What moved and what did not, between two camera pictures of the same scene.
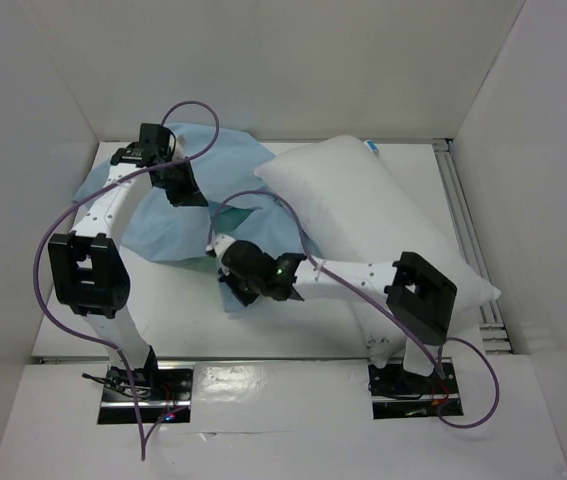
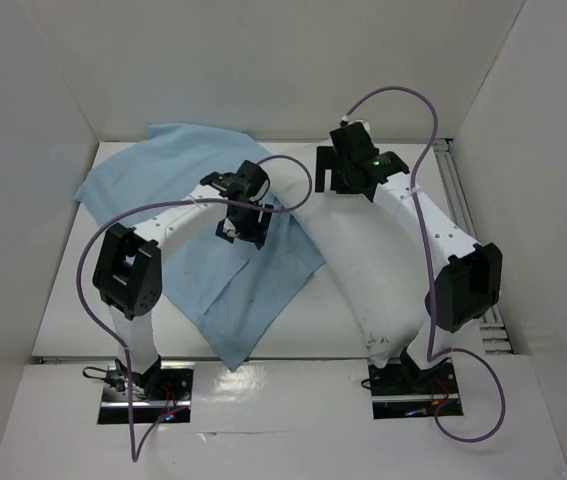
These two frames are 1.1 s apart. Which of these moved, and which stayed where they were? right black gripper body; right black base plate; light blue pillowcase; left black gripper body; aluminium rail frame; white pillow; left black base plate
Moved: left black gripper body; right black gripper body; light blue pillowcase
Stayed: aluminium rail frame; white pillow; right black base plate; left black base plate
